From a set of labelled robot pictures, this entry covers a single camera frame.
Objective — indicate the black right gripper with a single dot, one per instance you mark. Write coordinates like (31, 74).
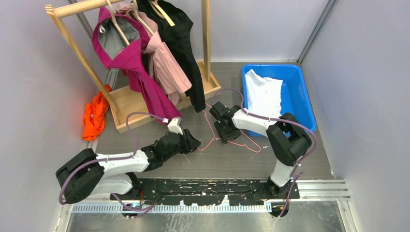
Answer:
(224, 137)

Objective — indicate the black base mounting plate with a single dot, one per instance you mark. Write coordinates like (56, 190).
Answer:
(235, 193)

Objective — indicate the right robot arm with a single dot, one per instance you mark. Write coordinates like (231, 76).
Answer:
(289, 140)

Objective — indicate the wooden hanger under magenta dress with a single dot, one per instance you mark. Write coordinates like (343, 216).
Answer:
(114, 21)

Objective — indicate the magenta dress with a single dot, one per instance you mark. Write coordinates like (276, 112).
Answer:
(114, 54)

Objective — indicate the wooden hanger under black garment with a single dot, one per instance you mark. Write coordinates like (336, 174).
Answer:
(161, 12)

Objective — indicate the white skirt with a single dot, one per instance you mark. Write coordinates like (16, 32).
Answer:
(263, 95)

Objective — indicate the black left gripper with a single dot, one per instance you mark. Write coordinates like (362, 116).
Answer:
(190, 143)

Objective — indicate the wooden clothes rack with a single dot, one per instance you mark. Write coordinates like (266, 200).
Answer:
(124, 101)

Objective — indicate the blue plastic bin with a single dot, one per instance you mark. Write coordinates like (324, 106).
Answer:
(294, 94)

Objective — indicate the black garment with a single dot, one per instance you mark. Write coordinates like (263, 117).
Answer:
(177, 38)

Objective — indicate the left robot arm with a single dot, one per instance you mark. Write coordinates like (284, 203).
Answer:
(81, 175)

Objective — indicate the aluminium rail frame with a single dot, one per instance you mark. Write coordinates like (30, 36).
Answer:
(310, 191)

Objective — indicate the orange cloth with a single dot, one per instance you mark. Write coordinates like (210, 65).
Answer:
(94, 118)

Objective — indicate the wooden hanger under pink garment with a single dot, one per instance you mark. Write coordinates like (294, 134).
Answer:
(138, 18)

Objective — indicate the pink pleated garment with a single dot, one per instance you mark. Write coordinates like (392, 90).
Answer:
(161, 64)

